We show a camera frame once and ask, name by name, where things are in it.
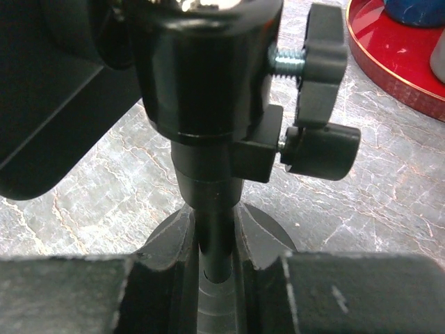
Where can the red round tray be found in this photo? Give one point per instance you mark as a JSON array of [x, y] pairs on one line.
[[396, 57]]

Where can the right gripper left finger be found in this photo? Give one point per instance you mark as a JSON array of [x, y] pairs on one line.
[[87, 292]]

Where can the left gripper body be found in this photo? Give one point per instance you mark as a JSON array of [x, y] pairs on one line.
[[67, 76]]

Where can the black round-base phone stand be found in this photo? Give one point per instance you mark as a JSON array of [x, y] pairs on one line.
[[214, 83]]

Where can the dark blue mug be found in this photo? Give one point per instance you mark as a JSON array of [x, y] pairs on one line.
[[418, 13]]

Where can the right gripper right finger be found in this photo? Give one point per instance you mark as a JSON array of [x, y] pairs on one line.
[[340, 295]]

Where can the grey glass mug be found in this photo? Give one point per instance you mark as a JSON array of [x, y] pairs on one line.
[[437, 59]]

